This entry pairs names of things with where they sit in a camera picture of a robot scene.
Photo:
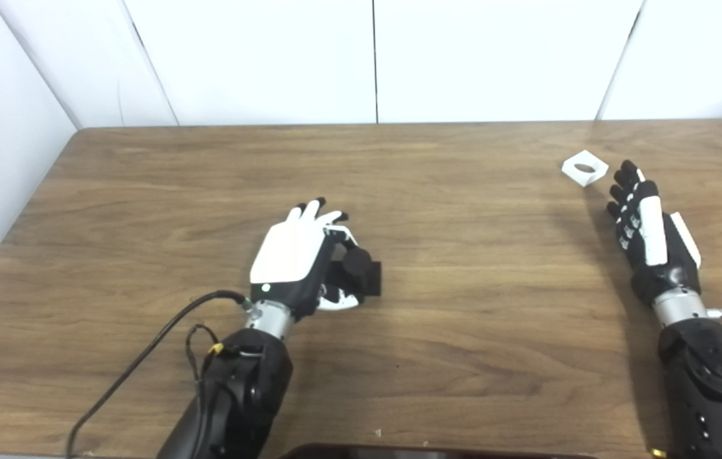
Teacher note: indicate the white and black left hand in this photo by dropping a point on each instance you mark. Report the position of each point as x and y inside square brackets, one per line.
[290, 255]

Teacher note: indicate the white and black right hand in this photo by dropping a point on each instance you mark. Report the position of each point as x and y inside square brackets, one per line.
[654, 236]

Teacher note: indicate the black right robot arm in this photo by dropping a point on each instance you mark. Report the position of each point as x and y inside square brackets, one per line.
[711, 382]

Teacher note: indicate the white square piece with hole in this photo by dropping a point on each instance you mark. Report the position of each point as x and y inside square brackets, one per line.
[584, 181]

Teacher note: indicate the black peg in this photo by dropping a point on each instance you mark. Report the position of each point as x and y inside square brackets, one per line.
[357, 261]

